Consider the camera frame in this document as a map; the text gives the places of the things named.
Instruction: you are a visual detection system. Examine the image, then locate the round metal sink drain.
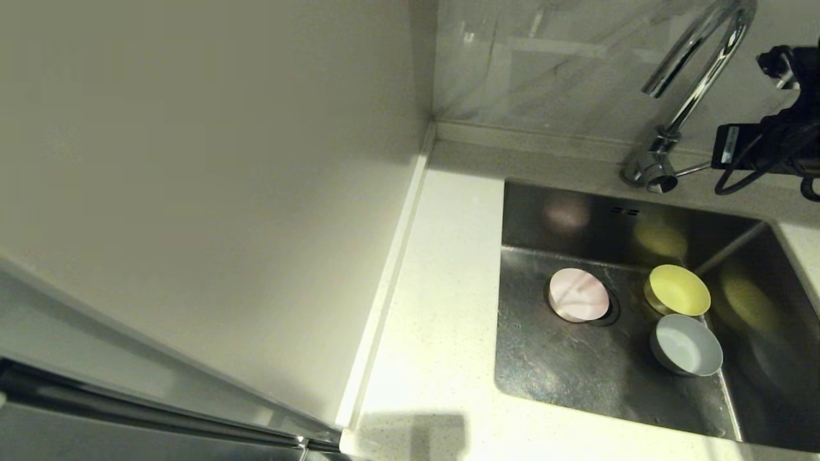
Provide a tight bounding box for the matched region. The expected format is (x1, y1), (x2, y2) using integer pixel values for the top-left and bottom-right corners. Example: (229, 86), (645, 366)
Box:
(589, 285), (621, 327)

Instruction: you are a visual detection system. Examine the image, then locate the stainless steel sink basin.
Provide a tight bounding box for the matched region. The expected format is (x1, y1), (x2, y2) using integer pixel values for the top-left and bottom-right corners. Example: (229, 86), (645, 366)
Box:
(493, 179), (820, 452)

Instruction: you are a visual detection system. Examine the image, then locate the yellow bowl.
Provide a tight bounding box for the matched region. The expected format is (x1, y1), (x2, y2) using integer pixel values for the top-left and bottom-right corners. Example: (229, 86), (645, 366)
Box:
(644, 264), (712, 317)

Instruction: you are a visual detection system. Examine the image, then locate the chrome gooseneck faucet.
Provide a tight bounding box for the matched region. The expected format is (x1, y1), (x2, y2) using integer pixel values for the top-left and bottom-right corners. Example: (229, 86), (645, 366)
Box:
(620, 0), (759, 195)

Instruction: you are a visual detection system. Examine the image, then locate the stainless steel appliance door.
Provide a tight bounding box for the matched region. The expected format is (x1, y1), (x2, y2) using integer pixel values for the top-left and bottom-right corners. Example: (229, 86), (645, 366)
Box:
(0, 359), (343, 461)

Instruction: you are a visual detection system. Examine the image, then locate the long metal appliance handle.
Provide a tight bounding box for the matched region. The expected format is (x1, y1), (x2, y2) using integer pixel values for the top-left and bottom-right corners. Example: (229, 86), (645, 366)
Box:
(0, 362), (340, 452)

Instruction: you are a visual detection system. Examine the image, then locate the tall white cabinet side panel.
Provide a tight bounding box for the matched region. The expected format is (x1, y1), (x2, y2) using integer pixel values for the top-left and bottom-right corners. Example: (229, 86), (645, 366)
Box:
(0, 0), (438, 431)

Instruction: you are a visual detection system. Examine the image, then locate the grey blue bowl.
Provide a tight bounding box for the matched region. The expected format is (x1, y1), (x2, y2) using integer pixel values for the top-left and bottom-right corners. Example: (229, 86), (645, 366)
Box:
(650, 313), (724, 376)

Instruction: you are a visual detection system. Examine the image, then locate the pink bowl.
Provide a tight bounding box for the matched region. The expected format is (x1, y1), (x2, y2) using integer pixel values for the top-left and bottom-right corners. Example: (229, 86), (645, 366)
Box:
(548, 268), (611, 323)

